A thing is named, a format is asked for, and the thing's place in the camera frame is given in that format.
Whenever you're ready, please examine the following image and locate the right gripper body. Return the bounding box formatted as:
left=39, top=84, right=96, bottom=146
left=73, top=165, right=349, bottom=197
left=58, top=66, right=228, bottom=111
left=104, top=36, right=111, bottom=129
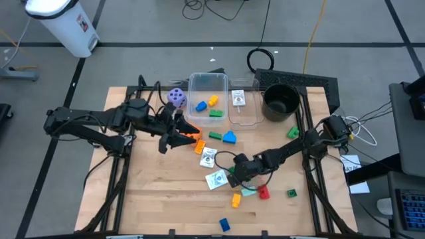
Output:
left=232, top=153, right=266, bottom=180

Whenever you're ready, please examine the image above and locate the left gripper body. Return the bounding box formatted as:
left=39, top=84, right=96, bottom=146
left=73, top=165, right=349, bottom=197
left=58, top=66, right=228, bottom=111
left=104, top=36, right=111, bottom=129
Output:
left=154, top=102, right=183, bottom=154

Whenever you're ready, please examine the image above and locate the orange foam die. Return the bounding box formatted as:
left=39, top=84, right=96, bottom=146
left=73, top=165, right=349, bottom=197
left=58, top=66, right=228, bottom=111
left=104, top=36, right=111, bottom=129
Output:
left=185, top=127, right=203, bottom=140

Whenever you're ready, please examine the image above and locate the purple foam die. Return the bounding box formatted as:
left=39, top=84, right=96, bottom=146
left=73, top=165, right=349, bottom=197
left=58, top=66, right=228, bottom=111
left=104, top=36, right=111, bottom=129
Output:
left=166, top=87, right=188, bottom=109

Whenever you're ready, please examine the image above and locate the red toy block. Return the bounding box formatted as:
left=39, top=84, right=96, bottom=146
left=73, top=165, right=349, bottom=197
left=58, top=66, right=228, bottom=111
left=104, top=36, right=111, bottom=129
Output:
left=257, top=184, right=271, bottom=200

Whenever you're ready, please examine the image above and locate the blue hollow toy block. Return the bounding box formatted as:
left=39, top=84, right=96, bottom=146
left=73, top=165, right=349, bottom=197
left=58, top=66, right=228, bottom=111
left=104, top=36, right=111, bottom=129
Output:
left=218, top=217, right=231, bottom=233

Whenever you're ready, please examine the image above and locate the white card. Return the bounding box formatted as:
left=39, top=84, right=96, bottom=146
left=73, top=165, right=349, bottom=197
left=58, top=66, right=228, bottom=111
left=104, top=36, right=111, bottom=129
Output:
left=231, top=89, right=246, bottom=108

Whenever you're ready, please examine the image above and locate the white blue-print card deck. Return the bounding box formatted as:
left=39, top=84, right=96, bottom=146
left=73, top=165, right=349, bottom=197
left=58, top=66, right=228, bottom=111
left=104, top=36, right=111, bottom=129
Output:
left=205, top=169, right=230, bottom=191

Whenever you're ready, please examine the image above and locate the mint flat toy block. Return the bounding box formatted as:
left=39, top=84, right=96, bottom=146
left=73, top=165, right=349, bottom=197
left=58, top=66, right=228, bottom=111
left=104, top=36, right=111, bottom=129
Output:
left=240, top=185, right=257, bottom=197

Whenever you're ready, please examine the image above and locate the orange toy block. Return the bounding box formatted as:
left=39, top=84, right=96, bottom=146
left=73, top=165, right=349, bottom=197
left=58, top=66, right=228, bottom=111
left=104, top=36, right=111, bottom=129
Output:
left=194, top=139, right=207, bottom=155

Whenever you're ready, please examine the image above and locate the white black-emblem card deck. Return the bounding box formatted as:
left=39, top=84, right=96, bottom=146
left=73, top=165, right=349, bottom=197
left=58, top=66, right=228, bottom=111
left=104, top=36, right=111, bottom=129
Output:
left=199, top=146, right=218, bottom=169

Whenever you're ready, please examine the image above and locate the blue roof-shaped block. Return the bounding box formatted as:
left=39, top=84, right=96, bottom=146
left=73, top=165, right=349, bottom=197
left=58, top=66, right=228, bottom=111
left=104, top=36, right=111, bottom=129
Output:
left=222, top=130, right=238, bottom=145

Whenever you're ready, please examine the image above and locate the low clear plastic bin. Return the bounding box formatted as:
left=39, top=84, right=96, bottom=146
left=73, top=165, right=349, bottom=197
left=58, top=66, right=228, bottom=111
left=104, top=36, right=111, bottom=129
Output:
left=155, top=78, right=190, bottom=129
left=227, top=78, right=266, bottom=127

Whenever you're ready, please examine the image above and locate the tall clear plastic bin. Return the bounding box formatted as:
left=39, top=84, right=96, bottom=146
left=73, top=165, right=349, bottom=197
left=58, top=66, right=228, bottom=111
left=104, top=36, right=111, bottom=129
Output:
left=187, top=72, right=230, bottom=127

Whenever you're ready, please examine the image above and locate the black bucket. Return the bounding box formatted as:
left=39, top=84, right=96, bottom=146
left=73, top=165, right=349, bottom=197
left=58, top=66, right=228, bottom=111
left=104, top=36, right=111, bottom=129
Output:
left=261, top=82, right=301, bottom=123

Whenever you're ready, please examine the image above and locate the printed paper sheet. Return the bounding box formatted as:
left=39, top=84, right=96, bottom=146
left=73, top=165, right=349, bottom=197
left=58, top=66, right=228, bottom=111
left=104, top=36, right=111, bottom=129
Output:
left=340, top=154, right=363, bottom=174

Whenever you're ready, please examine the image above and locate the plain white paper sheet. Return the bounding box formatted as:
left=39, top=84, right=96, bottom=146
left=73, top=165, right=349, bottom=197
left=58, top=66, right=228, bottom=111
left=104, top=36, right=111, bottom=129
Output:
left=348, top=181, right=371, bottom=195

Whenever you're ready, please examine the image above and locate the black desk leg bar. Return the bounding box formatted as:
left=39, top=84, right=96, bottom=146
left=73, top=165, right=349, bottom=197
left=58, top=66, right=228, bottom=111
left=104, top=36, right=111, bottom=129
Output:
left=345, top=153, right=402, bottom=186

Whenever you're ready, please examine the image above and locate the white computer mouse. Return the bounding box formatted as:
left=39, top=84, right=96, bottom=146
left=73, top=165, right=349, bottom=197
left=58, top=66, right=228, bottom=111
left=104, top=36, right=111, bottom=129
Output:
left=377, top=197, right=394, bottom=216

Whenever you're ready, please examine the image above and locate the white trash can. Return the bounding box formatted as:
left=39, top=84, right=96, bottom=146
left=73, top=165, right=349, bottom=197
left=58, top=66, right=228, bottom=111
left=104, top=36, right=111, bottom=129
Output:
left=25, top=0, right=100, bottom=59

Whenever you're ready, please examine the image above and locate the grey stand base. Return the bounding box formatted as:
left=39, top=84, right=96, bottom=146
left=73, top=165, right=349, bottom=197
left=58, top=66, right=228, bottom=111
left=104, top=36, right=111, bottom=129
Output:
left=0, top=67, right=40, bottom=82

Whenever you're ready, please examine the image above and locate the grey keyboard desk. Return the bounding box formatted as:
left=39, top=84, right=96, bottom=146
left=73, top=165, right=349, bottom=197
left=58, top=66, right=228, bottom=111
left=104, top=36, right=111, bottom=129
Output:
left=386, top=171, right=425, bottom=239

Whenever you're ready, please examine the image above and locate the black floor equipment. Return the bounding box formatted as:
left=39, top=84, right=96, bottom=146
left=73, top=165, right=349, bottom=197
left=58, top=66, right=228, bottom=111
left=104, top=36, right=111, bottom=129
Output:
left=0, top=103, right=14, bottom=131

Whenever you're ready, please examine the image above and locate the blue-lit keyboard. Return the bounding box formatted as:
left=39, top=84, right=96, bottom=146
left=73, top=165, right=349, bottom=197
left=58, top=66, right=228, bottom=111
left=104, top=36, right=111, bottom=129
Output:
left=394, top=188, right=425, bottom=232

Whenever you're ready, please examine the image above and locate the black desk device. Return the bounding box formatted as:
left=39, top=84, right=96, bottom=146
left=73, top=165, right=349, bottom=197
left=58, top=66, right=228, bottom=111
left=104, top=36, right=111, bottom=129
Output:
left=400, top=74, right=425, bottom=121

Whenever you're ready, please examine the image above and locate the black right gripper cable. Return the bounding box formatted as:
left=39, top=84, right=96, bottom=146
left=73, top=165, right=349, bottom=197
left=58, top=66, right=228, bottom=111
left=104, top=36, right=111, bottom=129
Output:
left=214, top=151, right=276, bottom=192

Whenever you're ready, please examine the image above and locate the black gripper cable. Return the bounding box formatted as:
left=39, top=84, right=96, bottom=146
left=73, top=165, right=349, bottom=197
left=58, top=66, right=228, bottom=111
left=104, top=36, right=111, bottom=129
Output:
left=214, top=151, right=276, bottom=192
left=142, top=80, right=169, bottom=116

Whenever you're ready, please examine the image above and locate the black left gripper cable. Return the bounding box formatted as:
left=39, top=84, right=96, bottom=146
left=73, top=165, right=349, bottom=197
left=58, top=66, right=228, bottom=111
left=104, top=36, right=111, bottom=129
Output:
left=142, top=80, right=169, bottom=116

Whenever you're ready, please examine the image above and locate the black cable with coil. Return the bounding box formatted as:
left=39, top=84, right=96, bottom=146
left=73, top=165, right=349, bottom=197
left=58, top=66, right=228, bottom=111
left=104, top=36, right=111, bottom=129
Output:
left=246, top=0, right=276, bottom=74

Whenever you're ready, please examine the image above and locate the black tangled floor cable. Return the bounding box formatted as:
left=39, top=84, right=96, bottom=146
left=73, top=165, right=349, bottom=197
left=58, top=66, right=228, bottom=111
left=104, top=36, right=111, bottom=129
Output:
left=181, top=0, right=248, bottom=21

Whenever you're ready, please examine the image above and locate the long yellow cable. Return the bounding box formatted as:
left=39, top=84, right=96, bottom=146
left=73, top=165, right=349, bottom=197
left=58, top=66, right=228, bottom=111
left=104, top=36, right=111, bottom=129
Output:
left=301, top=0, right=329, bottom=74

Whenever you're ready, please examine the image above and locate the thin yellow floor cable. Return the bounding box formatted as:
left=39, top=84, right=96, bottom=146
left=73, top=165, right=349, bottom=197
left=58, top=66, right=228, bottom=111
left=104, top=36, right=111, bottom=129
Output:
left=0, top=29, right=40, bottom=70

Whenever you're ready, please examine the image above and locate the thin white floor cable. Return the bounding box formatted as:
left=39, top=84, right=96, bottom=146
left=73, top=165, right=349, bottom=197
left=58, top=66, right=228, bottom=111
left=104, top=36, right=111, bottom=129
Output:
left=0, top=16, right=31, bottom=70

